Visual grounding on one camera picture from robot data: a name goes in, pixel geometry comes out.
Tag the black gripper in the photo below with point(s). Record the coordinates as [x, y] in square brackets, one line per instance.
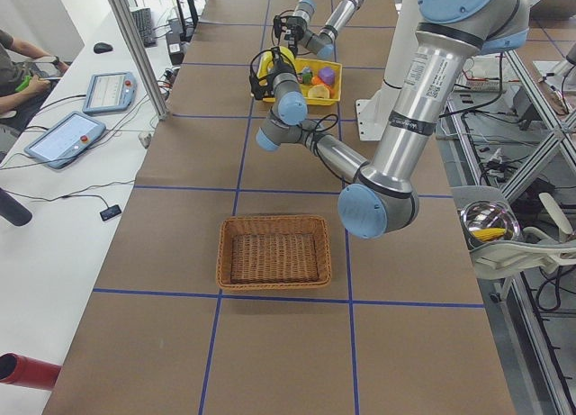
[295, 31]
[273, 67]

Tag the yellow tape roll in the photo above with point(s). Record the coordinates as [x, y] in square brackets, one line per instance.
[265, 62]

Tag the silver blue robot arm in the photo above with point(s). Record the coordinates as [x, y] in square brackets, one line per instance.
[379, 196]
[321, 44]

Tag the yellow plastic basket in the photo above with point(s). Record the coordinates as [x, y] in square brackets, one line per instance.
[315, 65]

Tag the brown wicker basket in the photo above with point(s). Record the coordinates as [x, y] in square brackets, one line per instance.
[273, 252]

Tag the orange toy piece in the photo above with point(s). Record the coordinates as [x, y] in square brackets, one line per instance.
[317, 81]

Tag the bread slice toy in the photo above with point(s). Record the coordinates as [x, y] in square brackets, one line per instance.
[319, 92]

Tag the purple cube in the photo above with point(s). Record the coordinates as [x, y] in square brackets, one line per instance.
[327, 75]

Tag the black keyboard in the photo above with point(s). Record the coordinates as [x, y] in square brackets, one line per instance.
[142, 18]

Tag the upper teach pendant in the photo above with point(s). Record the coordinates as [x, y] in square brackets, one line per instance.
[109, 93]

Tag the teach pendant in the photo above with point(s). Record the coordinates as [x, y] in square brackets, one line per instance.
[109, 93]
[66, 140]

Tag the black computer mouse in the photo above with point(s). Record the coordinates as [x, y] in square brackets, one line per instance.
[102, 47]

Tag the small black device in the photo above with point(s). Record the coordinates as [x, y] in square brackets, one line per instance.
[110, 212]

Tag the lower teach pendant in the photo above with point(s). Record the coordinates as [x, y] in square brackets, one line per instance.
[66, 140]

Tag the white pot with corn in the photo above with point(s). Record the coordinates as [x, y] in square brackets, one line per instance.
[486, 221]

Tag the person at desk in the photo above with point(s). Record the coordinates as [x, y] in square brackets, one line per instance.
[22, 90]

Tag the red bottle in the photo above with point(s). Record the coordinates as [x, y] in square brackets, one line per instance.
[28, 372]

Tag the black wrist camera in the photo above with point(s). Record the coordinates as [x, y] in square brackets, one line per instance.
[279, 25]
[260, 88]

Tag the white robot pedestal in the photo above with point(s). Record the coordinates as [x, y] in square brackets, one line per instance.
[372, 114]

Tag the aluminium frame post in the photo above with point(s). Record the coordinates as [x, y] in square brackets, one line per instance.
[131, 36]

